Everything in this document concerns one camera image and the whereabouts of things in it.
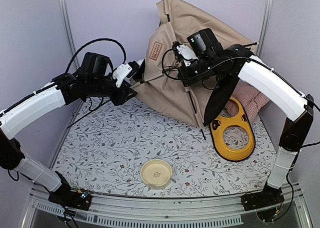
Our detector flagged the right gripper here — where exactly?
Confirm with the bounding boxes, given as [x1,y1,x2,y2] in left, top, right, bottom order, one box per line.
[177,55,219,86]

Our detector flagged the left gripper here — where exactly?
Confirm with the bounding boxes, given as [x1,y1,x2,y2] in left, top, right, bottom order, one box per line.
[87,72,138,105]

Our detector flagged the beige pet tent fabric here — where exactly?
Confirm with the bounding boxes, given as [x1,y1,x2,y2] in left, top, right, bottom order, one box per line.
[131,0,255,127]

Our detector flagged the yellow double bowl holder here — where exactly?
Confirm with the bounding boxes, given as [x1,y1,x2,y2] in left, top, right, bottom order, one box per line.
[209,97,256,162]

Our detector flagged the pink checkered cushion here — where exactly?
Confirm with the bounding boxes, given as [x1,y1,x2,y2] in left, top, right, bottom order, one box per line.
[232,81,270,123]

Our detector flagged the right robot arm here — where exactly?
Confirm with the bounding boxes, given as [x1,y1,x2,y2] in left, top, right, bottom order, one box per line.
[176,44,314,206]

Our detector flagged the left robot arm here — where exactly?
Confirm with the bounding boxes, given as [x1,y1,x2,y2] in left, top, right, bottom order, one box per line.
[0,63,136,205]

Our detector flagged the floral table mat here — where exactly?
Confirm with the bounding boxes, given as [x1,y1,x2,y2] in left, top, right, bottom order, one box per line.
[53,98,277,198]

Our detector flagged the cream paw print bowl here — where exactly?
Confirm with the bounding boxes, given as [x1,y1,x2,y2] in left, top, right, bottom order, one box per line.
[140,159,173,190]

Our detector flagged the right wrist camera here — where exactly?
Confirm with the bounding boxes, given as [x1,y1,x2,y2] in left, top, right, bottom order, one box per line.
[174,44,198,67]

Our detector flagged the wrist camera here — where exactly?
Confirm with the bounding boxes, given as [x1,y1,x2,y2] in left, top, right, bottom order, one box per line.
[112,61,140,88]
[174,44,198,67]

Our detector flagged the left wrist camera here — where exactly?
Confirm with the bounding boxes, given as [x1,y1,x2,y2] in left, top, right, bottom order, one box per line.
[112,61,140,88]

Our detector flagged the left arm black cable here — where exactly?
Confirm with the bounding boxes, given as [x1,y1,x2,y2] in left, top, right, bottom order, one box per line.
[65,38,127,75]

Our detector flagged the right aluminium frame post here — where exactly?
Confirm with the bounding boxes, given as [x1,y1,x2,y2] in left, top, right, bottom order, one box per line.
[255,0,274,57]

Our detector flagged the aluminium frame post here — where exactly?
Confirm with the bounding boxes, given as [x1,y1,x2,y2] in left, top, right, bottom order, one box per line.
[58,0,76,55]
[255,0,274,57]

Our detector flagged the left aluminium frame post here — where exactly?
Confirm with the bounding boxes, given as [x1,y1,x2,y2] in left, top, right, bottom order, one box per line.
[58,0,76,55]

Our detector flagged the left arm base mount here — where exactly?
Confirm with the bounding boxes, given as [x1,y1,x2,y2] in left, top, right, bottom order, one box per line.
[48,187,93,211]

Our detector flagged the front aluminium rail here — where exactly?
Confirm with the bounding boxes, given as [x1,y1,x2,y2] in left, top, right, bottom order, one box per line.
[21,183,313,227]

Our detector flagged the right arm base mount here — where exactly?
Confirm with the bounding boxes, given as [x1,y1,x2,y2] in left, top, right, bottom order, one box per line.
[241,191,285,223]

